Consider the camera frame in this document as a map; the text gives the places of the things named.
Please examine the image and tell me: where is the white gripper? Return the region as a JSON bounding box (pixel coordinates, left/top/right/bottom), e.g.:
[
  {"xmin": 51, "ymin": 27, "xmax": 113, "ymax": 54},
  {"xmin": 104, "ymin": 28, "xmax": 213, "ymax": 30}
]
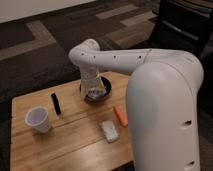
[{"xmin": 80, "ymin": 66, "xmax": 106, "ymax": 100}]

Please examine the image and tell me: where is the dark blue ceramic bowl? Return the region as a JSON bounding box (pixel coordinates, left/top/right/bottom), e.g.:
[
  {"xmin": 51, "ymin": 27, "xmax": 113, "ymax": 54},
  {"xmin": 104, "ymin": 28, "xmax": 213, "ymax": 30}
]
[{"xmin": 84, "ymin": 76, "xmax": 112, "ymax": 102}]

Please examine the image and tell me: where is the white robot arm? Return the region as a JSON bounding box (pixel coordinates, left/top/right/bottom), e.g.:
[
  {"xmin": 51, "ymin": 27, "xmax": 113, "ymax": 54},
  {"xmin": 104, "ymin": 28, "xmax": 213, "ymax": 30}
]
[{"xmin": 69, "ymin": 39, "xmax": 204, "ymax": 171}]

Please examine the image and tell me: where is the black marker bar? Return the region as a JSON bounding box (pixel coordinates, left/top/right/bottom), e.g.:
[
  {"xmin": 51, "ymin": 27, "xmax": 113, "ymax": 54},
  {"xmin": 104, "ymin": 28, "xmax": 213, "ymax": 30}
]
[{"xmin": 51, "ymin": 93, "xmax": 61, "ymax": 115}]

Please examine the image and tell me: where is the orange carrot toy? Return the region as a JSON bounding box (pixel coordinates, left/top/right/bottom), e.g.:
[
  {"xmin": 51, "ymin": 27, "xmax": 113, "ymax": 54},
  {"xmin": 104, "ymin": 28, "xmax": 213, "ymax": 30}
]
[{"xmin": 114, "ymin": 106, "xmax": 128, "ymax": 127}]

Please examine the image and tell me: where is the clear plastic cup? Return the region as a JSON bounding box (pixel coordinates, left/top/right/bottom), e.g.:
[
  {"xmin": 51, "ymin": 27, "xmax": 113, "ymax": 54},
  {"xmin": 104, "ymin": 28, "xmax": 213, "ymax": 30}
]
[{"xmin": 25, "ymin": 106, "xmax": 51, "ymax": 133}]

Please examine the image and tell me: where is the black cabinet furniture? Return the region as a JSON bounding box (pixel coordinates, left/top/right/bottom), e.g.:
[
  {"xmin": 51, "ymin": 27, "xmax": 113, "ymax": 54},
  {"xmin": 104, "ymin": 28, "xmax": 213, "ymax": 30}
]
[{"xmin": 149, "ymin": 0, "xmax": 213, "ymax": 56}]

